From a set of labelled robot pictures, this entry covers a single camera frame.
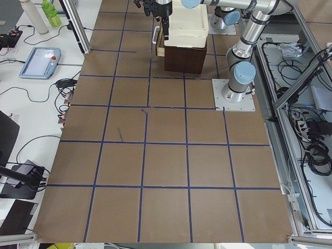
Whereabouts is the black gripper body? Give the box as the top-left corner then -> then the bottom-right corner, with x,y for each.
151,0 -> 172,22

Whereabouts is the wooden drawer with white handle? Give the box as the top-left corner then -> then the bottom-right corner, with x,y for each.
152,26 -> 165,57

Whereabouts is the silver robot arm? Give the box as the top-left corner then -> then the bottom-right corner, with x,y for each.
143,0 -> 297,103
213,6 -> 241,30

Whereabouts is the cream white plastic tray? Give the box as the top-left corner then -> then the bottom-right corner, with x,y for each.
164,1 -> 209,48

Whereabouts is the dark brown wooden cabinet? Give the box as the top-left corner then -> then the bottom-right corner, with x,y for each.
164,44 -> 207,75

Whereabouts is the green plastic bottle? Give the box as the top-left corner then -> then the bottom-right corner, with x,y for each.
41,0 -> 62,27

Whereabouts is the blue teach pendant tablet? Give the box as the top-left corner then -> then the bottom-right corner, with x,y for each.
19,47 -> 61,79

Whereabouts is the white thermos bottle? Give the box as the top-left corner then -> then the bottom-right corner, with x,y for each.
19,0 -> 49,35

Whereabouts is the crumpled white paper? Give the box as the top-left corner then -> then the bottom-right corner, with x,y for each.
277,43 -> 302,58

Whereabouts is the black monitor stand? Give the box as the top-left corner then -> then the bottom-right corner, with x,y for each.
0,110 -> 49,200

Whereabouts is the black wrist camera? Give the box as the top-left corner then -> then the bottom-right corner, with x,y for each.
133,0 -> 156,17

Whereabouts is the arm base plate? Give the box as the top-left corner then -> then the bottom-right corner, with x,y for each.
212,79 -> 256,112
207,14 -> 237,36

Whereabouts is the aluminium frame post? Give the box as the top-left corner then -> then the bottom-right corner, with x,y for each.
59,0 -> 91,54

